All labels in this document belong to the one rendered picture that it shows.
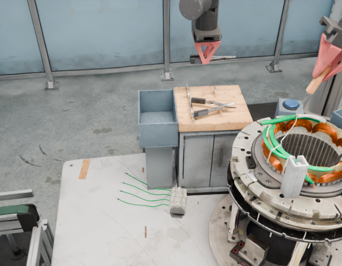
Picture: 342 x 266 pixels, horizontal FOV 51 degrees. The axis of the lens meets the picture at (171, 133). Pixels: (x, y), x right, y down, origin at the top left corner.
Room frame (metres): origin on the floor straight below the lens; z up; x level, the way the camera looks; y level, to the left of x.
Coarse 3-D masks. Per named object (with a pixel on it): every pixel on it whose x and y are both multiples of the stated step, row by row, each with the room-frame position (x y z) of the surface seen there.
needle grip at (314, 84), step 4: (328, 68) 0.59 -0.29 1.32; (324, 72) 0.59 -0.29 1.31; (320, 76) 0.59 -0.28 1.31; (324, 76) 0.59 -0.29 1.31; (312, 80) 0.60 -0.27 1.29; (316, 80) 0.59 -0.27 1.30; (320, 80) 0.59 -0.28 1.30; (312, 84) 0.59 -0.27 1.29; (316, 84) 0.59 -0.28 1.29; (308, 88) 0.59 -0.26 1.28; (312, 88) 0.59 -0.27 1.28; (316, 88) 0.59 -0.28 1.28; (308, 92) 0.59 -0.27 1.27; (312, 92) 0.59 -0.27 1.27
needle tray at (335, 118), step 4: (332, 112) 0.81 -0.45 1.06; (336, 112) 0.81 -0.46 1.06; (340, 112) 0.82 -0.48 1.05; (332, 116) 0.81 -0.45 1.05; (336, 116) 0.80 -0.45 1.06; (340, 116) 0.79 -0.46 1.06; (332, 120) 0.80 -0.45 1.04; (336, 120) 0.79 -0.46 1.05; (340, 120) 0.78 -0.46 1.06; (336, 124) 0.79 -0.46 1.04; (340, 124) 0.78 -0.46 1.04; (340, 128) 0.78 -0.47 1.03
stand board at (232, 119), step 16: (176, 96) 0.89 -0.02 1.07; (192, 96) 0.89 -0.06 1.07; (208, 96) 0.89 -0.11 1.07; (224, 96) 0.89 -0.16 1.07; (240, 96) 0.89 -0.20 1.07; (224, 112) 0.81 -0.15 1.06; (240, 112) 0.81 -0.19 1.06; (192, 128) 0.75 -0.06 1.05; (208, 128) 0.75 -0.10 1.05; (224, 128) 0.76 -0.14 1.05; (240, 128) 0.76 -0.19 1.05
